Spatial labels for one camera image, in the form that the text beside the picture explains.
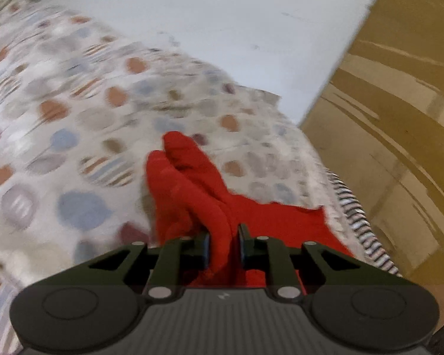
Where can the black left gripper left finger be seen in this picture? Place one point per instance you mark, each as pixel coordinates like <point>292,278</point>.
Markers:
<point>175,265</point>

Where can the patterned beige quilt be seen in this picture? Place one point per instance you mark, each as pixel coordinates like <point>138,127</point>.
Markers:
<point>81,107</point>

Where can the wooden wardrobe panel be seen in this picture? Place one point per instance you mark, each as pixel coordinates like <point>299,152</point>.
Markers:
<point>379,125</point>

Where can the striped bed sheet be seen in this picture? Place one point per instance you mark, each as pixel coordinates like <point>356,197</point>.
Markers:
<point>373,250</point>

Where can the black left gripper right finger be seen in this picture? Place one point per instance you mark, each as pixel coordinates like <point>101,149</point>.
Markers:
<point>270,256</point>

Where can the red long-sleeve shirt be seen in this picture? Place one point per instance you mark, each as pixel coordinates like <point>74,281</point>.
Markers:
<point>190,194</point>

